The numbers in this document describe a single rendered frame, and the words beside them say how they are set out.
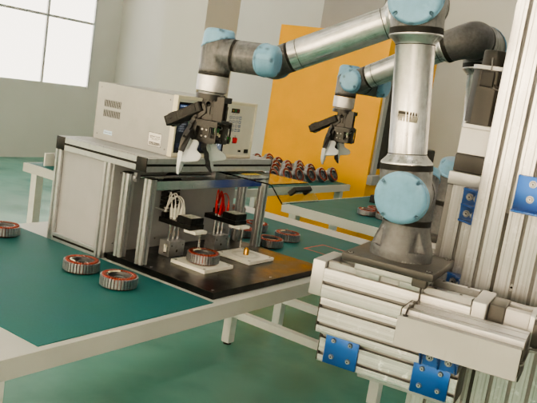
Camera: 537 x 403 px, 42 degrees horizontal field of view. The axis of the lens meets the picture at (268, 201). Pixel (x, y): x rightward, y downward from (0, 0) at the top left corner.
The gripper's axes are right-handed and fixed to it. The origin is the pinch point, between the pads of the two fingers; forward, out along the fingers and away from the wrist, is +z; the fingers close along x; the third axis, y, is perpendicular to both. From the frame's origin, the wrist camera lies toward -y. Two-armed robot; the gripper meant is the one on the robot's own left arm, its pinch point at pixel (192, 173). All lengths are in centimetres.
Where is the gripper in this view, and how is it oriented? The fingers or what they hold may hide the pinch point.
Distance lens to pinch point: 175.6
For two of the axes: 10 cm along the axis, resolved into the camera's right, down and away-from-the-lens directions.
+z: -1.5, 9.8, 1.6
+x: 4.5, -0.7, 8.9
